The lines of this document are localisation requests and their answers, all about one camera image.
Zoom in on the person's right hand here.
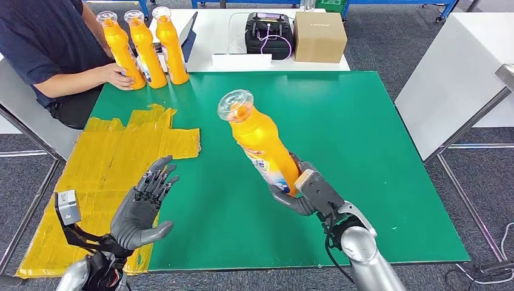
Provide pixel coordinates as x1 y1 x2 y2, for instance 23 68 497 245
98 62 136 92

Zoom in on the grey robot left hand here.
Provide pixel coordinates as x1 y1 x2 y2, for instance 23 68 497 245
109 155 180 252

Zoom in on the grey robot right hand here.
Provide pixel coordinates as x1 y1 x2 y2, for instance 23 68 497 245
268 152 319 218

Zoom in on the orange plastic bottle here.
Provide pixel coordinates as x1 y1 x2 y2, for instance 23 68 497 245
96 10 147 91
123 10 169 90
152 6 190 86
217 89 302 198

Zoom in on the yellow plastic sheet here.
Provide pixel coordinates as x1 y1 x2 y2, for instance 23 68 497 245
15 104 202 279

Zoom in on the tablet with dark cover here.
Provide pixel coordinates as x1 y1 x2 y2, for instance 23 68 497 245
178 11 199 63

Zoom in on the person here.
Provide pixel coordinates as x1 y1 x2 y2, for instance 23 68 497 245
0 0 138 130

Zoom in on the white table with devices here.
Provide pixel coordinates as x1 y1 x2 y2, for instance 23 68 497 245
132 8 351 73

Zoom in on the black carrying case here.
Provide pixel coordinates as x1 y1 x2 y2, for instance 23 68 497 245
245 12 295 61

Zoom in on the brown cardboard box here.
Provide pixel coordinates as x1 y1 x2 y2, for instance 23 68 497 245
293 11 349 64

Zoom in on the green plastic crate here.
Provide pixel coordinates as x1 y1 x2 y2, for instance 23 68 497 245
315 0 347 13

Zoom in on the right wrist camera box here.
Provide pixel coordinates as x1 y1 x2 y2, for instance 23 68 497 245
294 169 347 219

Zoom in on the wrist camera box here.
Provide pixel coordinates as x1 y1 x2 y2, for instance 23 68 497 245
294 169 347 219
54 189 83 228

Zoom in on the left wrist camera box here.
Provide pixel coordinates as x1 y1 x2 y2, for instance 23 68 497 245
54 189 83 228

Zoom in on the blue metal rack frame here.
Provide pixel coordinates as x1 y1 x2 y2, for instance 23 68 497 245
138 0 459 21

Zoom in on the white table with metal frame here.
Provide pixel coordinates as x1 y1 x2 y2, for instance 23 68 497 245
0 54 81 278
395 12 514 262

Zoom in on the thin white cable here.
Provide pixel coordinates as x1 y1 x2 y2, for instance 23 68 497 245
227 12 248 55

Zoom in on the pale purple cable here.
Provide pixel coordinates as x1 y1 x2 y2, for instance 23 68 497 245
256 24 293 62

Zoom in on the black floor cable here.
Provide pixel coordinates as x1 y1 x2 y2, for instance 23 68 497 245
446 263 514 284

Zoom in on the white floor cable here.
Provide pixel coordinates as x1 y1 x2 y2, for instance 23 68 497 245
458 221 514 284

